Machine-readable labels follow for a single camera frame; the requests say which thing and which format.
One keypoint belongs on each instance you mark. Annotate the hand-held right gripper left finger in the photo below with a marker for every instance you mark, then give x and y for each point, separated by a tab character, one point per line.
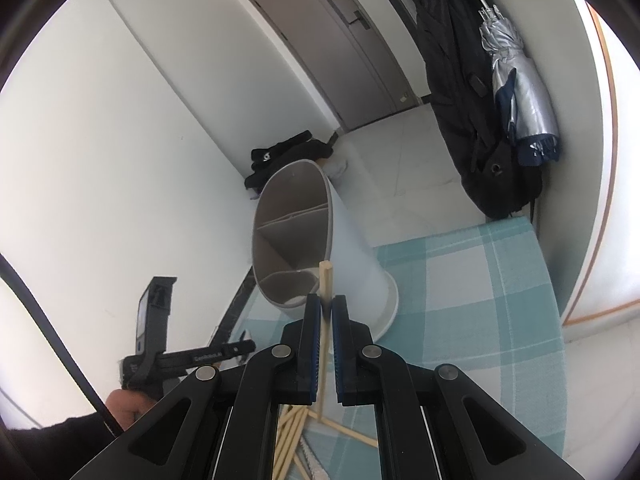
314	332

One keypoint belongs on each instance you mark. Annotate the person's left forearm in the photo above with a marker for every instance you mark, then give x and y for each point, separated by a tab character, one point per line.
55	440

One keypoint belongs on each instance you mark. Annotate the grey door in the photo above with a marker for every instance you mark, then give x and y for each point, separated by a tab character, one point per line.
325	45

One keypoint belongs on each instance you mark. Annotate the black jacket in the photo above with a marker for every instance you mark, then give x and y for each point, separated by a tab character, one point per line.
450	85

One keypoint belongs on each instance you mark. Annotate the black clothes with white logo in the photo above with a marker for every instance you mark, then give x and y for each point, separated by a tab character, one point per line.
285	152

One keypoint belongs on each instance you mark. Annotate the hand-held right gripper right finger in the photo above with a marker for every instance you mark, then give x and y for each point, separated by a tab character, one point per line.
340	332

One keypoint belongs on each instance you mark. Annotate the silver folded umbrella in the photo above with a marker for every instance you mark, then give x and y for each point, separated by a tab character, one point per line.
525	95

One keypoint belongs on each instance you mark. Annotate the black backpack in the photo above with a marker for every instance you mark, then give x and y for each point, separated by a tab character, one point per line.
500	185

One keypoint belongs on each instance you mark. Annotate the teal plaid tablecloth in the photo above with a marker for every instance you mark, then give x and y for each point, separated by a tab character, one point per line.
475	310

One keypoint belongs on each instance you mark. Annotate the person's left hand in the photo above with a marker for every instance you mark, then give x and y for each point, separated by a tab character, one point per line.
126	406

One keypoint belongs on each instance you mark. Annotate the white utensil holder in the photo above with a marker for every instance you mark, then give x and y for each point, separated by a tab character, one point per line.
350	260

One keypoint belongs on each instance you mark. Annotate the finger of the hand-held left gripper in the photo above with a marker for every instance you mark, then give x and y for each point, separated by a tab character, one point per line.
210	354

